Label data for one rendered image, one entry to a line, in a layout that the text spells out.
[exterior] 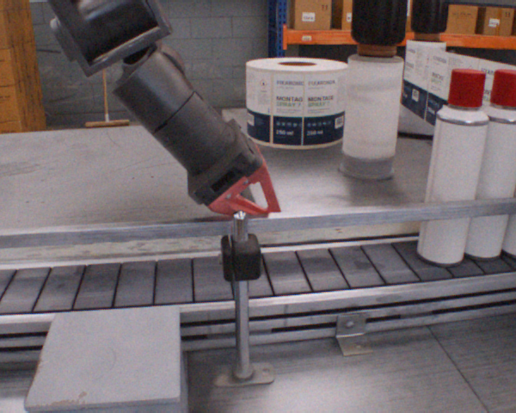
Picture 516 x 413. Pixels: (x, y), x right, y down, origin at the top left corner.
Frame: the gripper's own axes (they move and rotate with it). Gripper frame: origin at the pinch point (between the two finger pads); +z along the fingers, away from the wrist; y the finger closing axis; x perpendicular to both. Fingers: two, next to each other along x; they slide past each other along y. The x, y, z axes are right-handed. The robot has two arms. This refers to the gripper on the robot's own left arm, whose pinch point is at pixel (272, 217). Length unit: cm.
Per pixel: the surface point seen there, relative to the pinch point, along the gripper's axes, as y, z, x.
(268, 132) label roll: 43.0, 7.6, -3.1
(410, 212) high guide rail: -5.4, 6.0, -10.9
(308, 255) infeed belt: 1.5, 7.2, 0.3
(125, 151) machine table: 61, -5, 25
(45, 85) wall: 442, -45, 153
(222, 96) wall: 436, 81, 29
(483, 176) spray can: -2.1, 10.9, -19.5
